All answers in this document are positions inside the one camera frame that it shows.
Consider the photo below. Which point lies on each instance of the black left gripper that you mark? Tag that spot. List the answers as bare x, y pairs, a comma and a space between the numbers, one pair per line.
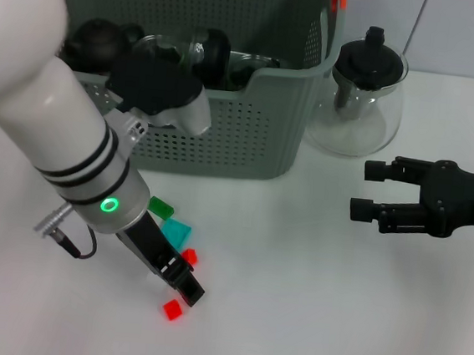
147, 240

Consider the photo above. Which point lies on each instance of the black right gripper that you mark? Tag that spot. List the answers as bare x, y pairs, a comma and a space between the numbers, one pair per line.
462, 197

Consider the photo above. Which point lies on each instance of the glass teacup with black sleeve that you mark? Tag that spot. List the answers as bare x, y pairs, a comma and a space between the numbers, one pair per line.
215, 58
161, 46
247, 71

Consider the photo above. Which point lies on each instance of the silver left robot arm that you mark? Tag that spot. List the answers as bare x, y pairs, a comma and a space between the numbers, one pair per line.
38, 104

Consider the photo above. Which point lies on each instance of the grey-green perforated storage bin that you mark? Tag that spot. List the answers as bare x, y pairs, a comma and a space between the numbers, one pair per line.
257, 137

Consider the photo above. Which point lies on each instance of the orange-red small square brick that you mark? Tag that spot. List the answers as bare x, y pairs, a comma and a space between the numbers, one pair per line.
172, 310

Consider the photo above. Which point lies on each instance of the small red stud brick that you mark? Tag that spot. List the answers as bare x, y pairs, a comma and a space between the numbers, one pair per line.
190, 257

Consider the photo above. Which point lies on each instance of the teal square brick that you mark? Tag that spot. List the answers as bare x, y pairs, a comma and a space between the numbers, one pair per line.
177, 232

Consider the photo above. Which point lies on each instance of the opaque green two-stud brick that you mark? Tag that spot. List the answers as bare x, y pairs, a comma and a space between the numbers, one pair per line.
162, 208

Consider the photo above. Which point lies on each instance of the glass teapot with black lid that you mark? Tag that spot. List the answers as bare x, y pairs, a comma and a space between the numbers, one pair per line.
370, 60

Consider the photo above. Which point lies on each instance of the black clay teapot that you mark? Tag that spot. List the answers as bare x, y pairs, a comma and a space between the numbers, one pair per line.
92, 42

